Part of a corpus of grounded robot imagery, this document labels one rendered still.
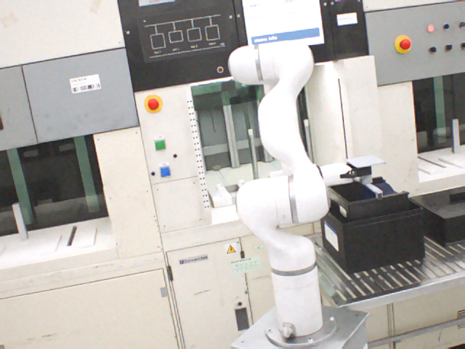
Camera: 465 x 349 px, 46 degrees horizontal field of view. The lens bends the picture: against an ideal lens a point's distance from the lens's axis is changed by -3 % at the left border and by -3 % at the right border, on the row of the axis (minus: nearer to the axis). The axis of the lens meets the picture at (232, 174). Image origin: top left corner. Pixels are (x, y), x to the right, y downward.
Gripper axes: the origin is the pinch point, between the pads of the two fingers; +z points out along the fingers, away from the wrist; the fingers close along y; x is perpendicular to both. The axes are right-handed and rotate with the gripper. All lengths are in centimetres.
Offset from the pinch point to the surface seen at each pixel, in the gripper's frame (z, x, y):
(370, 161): 1.8, 2.5, 3.1
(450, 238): 25.9, -27.2, 8.8
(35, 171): -121, 5, -72
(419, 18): 40, 45, -31
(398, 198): 7.2, -9.1, 10.7
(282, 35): -14, 46, -30
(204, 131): -42, 2, -119
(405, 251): 6.9, -25.9, 13.8
